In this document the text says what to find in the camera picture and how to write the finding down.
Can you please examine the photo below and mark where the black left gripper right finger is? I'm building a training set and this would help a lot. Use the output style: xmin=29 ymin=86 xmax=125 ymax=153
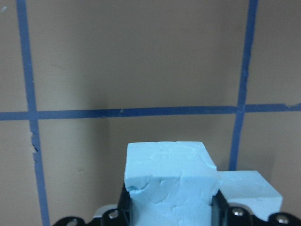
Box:
xmin=211 ymin=190 xmax=229 ymax=226

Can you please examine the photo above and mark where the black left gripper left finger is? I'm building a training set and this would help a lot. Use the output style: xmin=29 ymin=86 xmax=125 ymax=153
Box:
xmin=117 ymin=184 xmax=132 ymax=226

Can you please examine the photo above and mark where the light blue foam block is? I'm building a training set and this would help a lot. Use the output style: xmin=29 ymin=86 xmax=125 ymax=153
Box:
xmin=124 ymin=141 xmax=221 ymax=226
xmin=219 ymin=170 xmax=283 ymax=221

